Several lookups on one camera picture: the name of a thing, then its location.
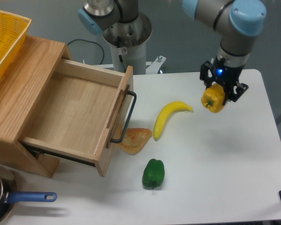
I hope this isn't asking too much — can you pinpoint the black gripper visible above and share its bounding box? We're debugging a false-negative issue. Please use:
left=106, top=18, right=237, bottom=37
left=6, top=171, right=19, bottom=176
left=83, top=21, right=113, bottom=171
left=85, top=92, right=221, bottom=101
left=200, top=58, right=249, bottom=105

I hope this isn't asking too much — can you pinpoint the yellow bell pepper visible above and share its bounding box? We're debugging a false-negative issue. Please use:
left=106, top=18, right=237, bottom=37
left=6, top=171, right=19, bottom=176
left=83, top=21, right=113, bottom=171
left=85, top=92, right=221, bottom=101
left=201, top=83, right=225, bottom=113

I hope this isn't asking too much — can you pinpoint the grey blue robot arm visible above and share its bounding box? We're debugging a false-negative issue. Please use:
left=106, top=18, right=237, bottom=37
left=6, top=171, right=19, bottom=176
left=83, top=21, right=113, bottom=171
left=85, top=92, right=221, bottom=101
left=78, top=0, right=266, bottom=102

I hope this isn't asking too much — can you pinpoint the green bell pepper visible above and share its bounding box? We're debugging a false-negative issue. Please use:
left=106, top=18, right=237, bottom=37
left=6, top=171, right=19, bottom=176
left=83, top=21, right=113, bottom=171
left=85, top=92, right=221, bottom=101
left=142, top=158, right=165, bottom=189

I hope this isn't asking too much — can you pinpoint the open wooden top drawer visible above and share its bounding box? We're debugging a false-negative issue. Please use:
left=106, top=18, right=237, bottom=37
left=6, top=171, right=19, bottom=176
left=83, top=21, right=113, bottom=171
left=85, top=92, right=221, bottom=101
left=19, top=59, right=133, bottom=176

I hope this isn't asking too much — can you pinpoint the wooden drawer cabinet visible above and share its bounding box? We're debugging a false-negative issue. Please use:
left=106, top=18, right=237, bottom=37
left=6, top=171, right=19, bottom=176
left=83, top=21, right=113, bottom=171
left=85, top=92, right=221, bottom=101
left=0, top=36, right=72, bottom=178

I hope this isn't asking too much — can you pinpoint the yellow banana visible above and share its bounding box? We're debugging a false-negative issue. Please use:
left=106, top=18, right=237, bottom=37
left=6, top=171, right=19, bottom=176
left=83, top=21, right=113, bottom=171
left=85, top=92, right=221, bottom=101
left=153, top=101, right=193, bottom=141

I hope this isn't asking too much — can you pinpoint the toy croissant pastry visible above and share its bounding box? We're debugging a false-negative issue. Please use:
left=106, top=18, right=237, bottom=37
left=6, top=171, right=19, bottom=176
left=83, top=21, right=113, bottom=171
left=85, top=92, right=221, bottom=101
left=118, top=127, right=152, bottom=156

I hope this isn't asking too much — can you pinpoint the yellow plastic basket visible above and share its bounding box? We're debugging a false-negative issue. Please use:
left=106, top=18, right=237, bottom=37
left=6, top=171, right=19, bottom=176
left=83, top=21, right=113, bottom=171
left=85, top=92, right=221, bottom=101
left=0, top=10, right=32, bottom=79

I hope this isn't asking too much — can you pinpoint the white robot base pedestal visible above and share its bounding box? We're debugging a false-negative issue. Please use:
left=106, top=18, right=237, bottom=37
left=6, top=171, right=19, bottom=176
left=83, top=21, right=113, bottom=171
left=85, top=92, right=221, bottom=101
left=103, top=12, right=166, bottom=75

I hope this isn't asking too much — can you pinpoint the black drawer handle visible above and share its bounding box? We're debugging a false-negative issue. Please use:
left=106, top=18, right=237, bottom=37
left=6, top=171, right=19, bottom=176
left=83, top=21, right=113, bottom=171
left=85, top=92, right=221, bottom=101
left=110, top=90, right=137, bottom=144

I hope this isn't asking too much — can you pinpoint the black cable on floor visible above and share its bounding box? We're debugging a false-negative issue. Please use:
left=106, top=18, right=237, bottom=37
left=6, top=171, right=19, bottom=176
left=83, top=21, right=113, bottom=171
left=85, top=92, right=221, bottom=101
left=67, top=38, right=105, bottom=65

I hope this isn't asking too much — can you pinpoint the black pan blue handle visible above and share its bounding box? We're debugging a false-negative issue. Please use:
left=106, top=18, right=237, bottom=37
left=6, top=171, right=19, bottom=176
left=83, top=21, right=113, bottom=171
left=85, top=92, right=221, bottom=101
left=0, top=166, right=57, bottom=222

